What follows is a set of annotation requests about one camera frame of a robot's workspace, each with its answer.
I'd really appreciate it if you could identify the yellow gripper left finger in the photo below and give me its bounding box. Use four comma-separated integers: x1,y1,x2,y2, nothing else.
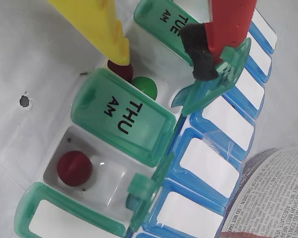
46,0,131,67

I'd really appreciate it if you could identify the gripper red right finger foam pad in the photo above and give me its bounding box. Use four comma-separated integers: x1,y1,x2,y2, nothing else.
180,0,258,81

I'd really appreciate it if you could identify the red ball pill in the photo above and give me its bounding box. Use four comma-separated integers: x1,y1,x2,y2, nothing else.
56,150,93,187
107,59,134,82

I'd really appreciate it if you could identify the green ball pill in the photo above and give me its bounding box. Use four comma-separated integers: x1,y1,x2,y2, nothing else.
131,76,157,101

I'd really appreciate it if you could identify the weekly pill organizer box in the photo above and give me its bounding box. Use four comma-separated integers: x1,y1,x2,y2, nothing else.
14,0,279,238

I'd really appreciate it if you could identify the clear glass object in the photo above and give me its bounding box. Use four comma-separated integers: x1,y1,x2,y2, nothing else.
220,146,298,238

